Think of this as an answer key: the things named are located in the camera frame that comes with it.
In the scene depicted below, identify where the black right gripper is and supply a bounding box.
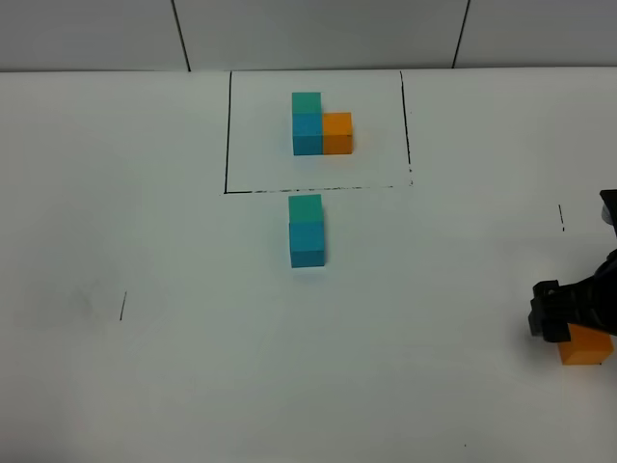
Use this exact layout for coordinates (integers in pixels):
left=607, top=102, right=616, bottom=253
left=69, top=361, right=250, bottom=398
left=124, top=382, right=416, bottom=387
left=528, top=251, right=616, bottom=343

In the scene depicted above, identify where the orange template block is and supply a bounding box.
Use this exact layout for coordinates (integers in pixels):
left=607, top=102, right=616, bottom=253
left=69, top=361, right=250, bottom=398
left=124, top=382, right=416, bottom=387
left=322, top=112, right=354, bottom=155

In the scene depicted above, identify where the blue template block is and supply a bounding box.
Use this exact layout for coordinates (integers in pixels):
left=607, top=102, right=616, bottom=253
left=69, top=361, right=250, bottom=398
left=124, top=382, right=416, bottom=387
left=292, top=113, right=323, bottom=156

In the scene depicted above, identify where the green template block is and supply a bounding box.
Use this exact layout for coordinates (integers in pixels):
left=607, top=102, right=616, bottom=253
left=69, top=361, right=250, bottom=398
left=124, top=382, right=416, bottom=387
left=292, top=92, right=322, bottom=115

